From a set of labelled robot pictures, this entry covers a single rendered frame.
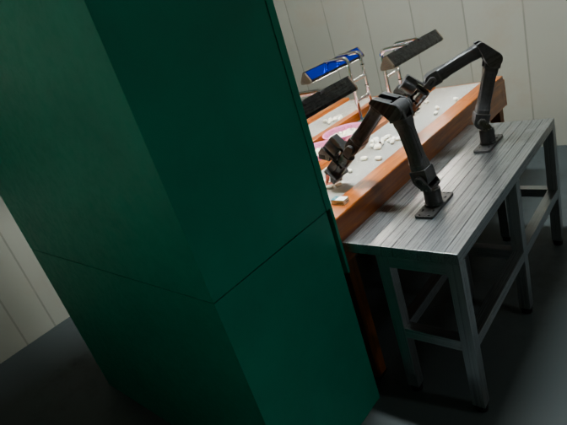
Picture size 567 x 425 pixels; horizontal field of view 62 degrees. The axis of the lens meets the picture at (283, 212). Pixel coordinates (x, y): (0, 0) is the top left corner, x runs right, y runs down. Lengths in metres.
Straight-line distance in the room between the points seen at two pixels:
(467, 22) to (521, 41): 0.41
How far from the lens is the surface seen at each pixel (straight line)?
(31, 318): 3.65
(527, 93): 3.99
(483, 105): 2.25
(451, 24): 4.03
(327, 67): 3.09
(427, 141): 2.25
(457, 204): 1.81
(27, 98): 1.59
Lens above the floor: 1.46
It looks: 22 degrees down
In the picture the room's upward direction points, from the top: 18 degrees counter-clockwise
